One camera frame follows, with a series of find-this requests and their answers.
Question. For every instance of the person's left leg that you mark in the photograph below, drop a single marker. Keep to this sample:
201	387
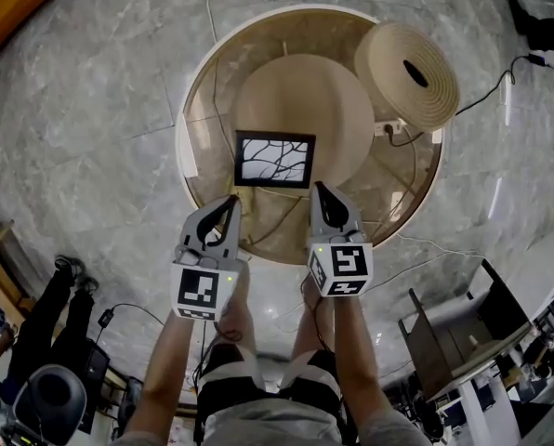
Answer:
242	314

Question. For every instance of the person's leg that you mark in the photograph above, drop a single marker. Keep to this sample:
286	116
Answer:
312	328
242	314

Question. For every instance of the white desk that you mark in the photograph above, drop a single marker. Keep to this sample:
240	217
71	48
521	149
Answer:
486	388

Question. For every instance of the white power strip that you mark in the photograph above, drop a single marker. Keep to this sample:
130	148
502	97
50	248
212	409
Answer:
381	128

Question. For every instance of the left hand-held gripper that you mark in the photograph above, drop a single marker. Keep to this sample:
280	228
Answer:
198	288

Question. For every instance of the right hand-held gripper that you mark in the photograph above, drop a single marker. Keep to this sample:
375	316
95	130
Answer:
349	263

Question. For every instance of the black picture frame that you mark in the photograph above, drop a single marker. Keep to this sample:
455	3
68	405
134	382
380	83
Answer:
240	161

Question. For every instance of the brown open wooden cabinet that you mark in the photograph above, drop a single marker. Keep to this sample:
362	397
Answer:
435	346

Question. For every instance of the person's left forearm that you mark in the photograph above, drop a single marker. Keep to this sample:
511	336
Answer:
165	370

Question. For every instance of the orange wooden furniture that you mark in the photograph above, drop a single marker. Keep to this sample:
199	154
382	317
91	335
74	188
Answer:
21	3

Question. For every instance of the black bag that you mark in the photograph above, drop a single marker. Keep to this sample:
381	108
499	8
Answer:
544	26

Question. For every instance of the person's right leg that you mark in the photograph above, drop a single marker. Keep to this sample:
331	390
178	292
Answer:
312	328

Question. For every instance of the black box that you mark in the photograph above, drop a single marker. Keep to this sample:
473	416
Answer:
95	370

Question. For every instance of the grey office chair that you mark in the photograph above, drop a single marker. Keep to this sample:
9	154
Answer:
54	397

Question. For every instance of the grey shirt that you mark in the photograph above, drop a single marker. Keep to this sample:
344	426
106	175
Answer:
267	428

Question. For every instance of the beige round table base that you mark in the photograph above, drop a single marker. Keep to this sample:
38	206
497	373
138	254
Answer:
305	95

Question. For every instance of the person's right forearm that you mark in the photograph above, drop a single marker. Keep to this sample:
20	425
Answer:
358	351

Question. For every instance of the black power adapter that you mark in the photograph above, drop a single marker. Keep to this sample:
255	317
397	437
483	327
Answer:
105	318

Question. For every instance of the round glass table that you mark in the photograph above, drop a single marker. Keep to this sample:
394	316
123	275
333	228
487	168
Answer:
212	109

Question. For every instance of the black and white shorts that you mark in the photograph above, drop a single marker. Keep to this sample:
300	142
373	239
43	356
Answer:
240	388

